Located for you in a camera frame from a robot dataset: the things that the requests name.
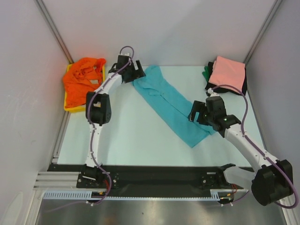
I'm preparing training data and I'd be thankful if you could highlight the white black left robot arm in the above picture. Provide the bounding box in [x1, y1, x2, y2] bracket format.
[76, 53, 146, 188]

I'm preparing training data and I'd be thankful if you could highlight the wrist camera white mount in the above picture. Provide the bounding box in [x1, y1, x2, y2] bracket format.
[206, 88, 220, 97]
[119, 52, 131, 57]

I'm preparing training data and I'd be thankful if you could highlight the white slotted cable duct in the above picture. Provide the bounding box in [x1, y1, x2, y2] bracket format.
[43, 190, 233, 201]

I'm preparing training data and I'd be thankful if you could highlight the folded pink t shirt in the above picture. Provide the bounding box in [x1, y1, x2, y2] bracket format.
[208, 56, 246, 94]

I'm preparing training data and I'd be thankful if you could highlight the folded green t shirt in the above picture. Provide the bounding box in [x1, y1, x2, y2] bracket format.
[202, 66, 210, 82]

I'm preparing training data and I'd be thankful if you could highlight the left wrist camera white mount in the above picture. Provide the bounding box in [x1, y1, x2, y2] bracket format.
[119, 52, 131, 57]

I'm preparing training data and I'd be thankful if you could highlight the orange t shirt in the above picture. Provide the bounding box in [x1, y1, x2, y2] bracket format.
[62, 57, 106, 108]

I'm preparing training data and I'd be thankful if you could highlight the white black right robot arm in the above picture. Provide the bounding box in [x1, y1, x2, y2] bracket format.
[188, 94, 299, 209]

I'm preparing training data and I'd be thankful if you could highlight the yellow plastic bin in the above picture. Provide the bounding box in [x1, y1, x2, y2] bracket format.
[64, 66, 106, 113]

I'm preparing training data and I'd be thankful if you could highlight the light blue t shirt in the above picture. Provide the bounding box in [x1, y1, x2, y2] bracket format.
[133, 65, 216, 148]

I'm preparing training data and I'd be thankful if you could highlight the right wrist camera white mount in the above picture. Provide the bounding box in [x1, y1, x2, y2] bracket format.
[206, 88, 220, 97]

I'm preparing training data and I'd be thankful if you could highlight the black mounting base plate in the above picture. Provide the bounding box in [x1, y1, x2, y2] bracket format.
[48, 164, 249, 199]

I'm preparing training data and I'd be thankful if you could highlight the folded black t shirt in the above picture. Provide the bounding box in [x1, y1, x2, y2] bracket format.
[205, 62, 248, 95]

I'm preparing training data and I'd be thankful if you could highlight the beige t shirt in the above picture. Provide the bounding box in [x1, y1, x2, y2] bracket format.
[90, 80, 99, 85]

